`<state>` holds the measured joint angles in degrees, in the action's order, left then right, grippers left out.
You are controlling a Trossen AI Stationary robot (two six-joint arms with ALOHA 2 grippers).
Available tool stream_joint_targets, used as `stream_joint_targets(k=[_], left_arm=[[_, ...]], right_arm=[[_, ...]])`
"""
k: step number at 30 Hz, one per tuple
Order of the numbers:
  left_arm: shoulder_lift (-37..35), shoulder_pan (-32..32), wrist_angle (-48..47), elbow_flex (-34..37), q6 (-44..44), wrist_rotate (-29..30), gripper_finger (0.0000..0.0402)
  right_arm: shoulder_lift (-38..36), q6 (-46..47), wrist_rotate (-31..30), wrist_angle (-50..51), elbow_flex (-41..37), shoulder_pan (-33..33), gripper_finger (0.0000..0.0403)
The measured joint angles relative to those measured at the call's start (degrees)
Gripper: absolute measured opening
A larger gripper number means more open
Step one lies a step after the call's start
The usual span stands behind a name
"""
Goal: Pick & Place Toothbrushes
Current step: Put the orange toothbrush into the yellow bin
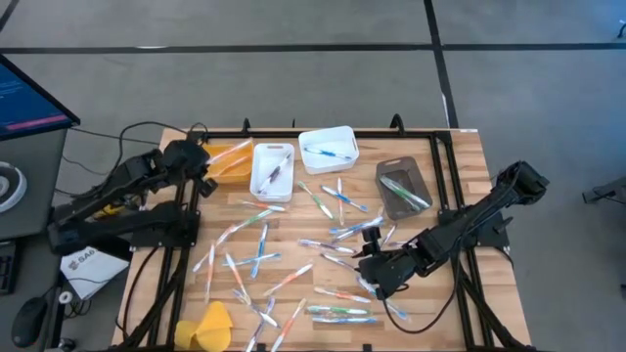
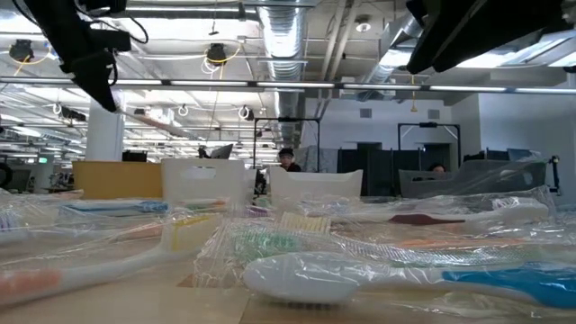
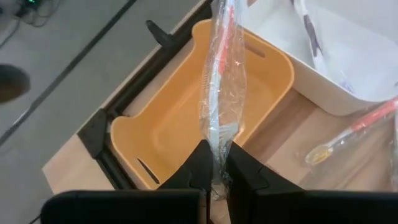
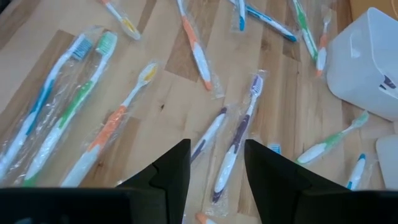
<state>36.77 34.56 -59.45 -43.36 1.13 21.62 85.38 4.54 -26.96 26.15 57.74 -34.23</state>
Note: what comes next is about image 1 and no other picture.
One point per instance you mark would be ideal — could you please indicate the white round device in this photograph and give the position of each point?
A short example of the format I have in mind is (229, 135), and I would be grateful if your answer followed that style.
(12, 188)

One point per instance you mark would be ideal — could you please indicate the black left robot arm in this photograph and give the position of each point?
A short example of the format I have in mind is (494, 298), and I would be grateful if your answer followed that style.
(122, 181)

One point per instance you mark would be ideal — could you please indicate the orange plastic bin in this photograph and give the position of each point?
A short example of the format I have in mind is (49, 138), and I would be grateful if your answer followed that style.
(239, 176)

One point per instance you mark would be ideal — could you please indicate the white paper box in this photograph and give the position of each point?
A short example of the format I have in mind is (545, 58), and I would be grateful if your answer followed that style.
(93, 274)

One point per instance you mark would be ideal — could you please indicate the wide white plastic bin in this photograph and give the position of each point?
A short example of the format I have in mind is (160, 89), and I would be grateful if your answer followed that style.
(337, 139)

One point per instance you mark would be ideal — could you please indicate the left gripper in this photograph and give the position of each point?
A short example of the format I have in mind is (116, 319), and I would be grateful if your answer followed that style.
(186, 159)

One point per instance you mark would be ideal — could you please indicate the black stand leg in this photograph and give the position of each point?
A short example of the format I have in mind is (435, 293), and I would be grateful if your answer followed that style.
(606, 193)

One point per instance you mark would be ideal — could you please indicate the purple toothbrush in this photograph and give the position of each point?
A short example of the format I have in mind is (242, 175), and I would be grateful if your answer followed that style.
(327, 246)
(337, 261)
(275, 172)
(254, 308)
(389, 235)
(401, 243)
(259, 325)

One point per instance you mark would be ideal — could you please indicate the yellow crumpled cloth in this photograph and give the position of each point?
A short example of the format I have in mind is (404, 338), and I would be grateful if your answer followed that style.
(215, 325)

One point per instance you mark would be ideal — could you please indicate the black stand foot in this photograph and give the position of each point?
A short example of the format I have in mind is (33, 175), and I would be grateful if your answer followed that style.
(622, 29)

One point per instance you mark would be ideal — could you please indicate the computer monitor with blue screen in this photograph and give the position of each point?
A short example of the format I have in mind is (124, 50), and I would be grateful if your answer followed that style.
(24, 102)

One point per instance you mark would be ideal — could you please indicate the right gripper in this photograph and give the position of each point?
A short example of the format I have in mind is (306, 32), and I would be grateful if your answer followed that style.
(386, 271)

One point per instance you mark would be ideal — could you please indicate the grey computer desk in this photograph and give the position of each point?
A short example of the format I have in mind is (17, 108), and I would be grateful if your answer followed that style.
(34, 161)

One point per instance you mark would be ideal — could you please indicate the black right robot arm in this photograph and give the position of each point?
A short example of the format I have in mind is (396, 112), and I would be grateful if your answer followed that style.
(469, 220)

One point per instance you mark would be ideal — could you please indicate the narrow white plastic bin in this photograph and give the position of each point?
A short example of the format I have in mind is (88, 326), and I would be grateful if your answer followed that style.
(266, 193)

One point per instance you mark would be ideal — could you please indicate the black computer mouse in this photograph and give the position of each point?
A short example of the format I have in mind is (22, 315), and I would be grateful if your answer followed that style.
(29, 320)

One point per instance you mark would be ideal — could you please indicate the dark translucent plastic bin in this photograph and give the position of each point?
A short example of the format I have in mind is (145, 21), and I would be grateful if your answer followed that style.
(391, 207)

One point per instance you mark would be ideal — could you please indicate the black keyboard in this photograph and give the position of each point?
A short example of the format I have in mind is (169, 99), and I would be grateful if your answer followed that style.
(6, 269)

